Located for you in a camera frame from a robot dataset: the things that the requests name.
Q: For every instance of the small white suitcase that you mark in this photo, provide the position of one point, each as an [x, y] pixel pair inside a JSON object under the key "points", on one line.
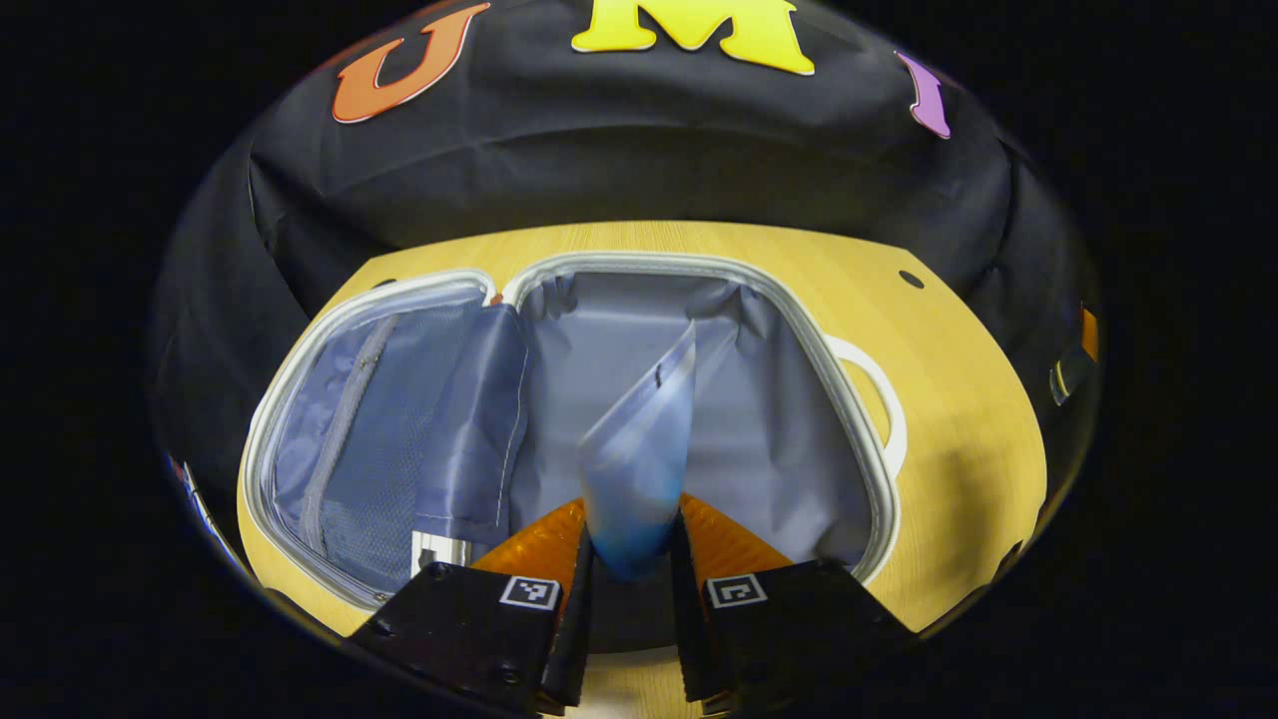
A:
{"points": [[779, 439]]}

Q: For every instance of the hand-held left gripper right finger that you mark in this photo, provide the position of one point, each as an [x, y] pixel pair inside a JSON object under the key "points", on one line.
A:
{"points": [[684, 619]]}

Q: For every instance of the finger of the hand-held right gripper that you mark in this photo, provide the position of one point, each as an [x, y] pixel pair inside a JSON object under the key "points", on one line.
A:
{"points": [[1070, 374]]}

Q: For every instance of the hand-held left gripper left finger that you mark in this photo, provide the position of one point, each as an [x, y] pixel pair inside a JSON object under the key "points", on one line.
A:
{"points": [[577, 629]]}

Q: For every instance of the colourful printed paper strip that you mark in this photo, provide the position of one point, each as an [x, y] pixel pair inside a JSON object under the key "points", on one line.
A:
{"points": [[200, 509]]}

